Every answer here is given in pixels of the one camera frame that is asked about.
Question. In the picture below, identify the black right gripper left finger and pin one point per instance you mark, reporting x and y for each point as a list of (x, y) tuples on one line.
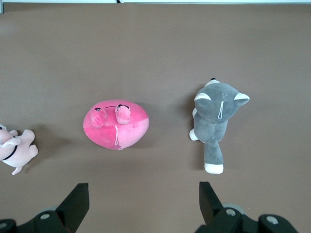
[(75, 206)]

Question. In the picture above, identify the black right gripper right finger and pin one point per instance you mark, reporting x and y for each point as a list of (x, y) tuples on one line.
[(210, 208)]

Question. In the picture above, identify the hot pink round plush toy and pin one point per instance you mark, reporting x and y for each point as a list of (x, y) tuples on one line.
[(126, 133)]

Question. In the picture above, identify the pale pink dog plush toy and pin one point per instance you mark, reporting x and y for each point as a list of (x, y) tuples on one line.
[(22, 148)]

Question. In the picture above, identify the grey white husky plush toy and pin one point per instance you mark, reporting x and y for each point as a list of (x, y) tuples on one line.
[(211, 126)]

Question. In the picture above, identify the grey metal table bracket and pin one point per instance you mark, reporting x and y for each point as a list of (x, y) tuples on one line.
[(1, 8)]

